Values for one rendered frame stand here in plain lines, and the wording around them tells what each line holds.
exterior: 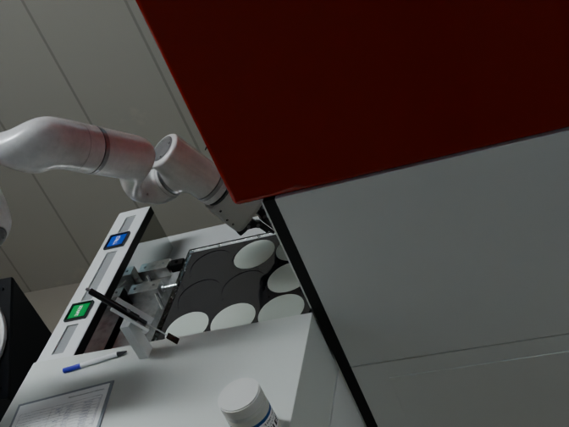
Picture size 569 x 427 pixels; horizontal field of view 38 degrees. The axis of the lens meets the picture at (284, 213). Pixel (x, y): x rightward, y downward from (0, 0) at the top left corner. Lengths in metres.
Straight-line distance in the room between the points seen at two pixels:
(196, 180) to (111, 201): 2.02
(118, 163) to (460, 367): 0.73
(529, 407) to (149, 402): 0.71
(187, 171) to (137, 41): 1.60
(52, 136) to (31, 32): 1.99
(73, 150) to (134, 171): 0.16
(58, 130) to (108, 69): 1.90
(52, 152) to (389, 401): 0.79
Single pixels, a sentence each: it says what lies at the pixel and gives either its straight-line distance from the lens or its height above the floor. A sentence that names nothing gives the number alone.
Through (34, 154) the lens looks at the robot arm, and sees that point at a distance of 1.46.
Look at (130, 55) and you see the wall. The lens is 3.29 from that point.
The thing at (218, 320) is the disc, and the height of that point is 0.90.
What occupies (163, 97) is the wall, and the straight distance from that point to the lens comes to 3.33.
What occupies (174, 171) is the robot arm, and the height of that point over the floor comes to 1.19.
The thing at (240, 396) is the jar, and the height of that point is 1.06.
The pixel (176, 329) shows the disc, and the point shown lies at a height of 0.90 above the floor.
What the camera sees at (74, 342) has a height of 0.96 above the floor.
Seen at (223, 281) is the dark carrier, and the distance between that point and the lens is 1.84.
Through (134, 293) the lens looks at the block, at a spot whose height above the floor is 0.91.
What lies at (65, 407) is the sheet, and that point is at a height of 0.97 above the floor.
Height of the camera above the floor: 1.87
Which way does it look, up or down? 30 degrees down
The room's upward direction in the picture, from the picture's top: 24 degrees counter-clockwise
